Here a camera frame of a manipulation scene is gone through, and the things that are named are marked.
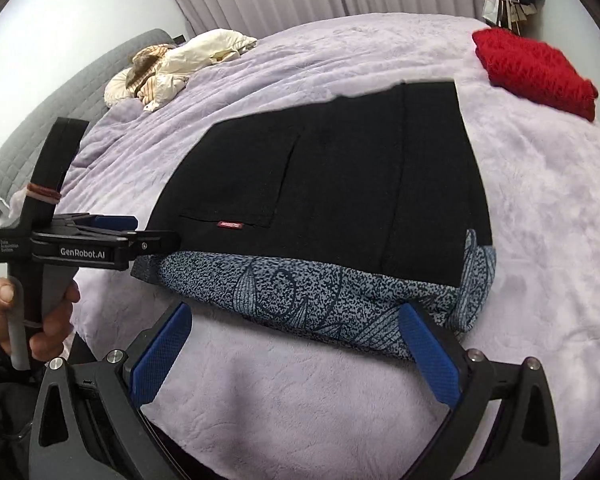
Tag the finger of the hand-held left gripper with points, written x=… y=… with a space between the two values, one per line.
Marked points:
x=112 y=221
x=152 y=245

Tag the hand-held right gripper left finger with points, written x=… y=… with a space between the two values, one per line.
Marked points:
x=162 y=355

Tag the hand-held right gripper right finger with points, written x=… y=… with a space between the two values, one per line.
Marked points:
x=430 y=355

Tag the black pants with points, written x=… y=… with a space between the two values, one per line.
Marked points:
x=355 y=170

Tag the person's left hand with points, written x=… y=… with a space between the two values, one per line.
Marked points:
x=57 y=312

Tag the grey quilted headboard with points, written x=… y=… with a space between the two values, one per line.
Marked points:
x=55 y=110

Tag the blue-grey patterned cloth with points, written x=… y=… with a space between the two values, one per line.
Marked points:
x=305 y=300

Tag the lilac plush blanket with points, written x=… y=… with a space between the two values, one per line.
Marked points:
x=530 y=210

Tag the red knitted sweater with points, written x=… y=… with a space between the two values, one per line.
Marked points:
x=530 y=70

